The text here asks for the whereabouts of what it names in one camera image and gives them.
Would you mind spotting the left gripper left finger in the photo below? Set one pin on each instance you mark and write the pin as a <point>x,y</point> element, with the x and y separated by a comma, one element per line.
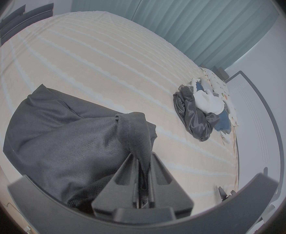
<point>116,194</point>

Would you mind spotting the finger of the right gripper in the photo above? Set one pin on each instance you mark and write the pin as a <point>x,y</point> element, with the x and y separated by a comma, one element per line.
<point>222,194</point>
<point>233,193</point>

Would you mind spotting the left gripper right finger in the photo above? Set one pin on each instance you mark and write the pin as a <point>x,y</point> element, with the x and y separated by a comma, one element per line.
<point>169,194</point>

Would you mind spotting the black T-shirt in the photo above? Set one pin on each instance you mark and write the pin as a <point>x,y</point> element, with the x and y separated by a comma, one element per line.
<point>72,142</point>

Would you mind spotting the bed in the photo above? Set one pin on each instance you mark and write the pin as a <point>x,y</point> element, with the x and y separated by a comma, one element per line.
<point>108,57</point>

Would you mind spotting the black satin garment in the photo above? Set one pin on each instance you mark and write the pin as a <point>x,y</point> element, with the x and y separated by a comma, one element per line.
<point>194,121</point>

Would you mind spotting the white printed pillow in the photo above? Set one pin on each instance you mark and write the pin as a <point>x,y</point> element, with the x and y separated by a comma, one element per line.
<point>221,86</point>

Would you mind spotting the grey bedside table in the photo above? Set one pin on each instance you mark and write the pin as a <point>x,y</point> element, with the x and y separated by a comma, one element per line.
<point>221,72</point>

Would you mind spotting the black chest of drawers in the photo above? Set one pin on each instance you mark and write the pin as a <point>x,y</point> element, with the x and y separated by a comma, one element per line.
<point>28,18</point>

